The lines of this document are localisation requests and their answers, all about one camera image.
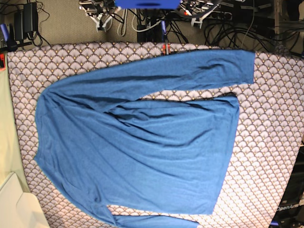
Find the white plastic bin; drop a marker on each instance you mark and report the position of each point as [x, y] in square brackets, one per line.
[19, 209]

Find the fan-patterned tablecloth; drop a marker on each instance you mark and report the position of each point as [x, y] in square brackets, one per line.
[269, 132]

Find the blue box at top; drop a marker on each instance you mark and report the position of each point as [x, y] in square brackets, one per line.
[147, 4]

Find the blue-handled clamp left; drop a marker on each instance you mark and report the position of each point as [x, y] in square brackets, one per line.
[11, 44]

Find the blue long-sleeve T-shirt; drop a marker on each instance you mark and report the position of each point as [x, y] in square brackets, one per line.
[132, 162]

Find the black OpenArm base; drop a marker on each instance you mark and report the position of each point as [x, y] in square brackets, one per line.
[290, 212]

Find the red clamp on table edge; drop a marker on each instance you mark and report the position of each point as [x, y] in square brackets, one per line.
[166, 49]

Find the black power adapter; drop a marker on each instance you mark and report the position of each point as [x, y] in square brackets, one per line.
[26, 21]

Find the black power strip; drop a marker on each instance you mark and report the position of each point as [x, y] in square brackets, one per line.
[219, 15]

